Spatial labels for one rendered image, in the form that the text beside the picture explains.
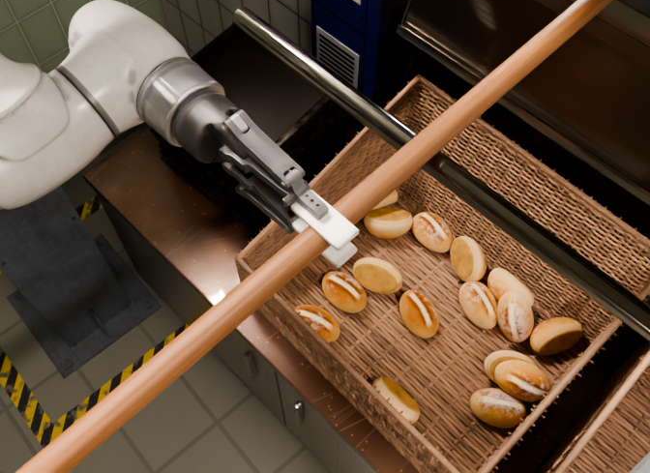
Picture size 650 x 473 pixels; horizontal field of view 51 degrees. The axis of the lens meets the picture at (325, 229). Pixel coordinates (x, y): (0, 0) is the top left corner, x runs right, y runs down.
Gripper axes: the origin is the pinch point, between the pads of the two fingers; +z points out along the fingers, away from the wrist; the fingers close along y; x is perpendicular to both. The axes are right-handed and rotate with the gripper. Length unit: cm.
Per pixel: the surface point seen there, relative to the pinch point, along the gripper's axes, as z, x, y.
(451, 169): 3.5, -16.5, 2.2
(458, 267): 1, -36, 57
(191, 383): -40, 11, 120
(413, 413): 14, -8, 55
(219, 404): -30, 9, 120
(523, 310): 15, -35, 53
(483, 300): 9, -33, 55
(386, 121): -6.4, -16.4, 2.3
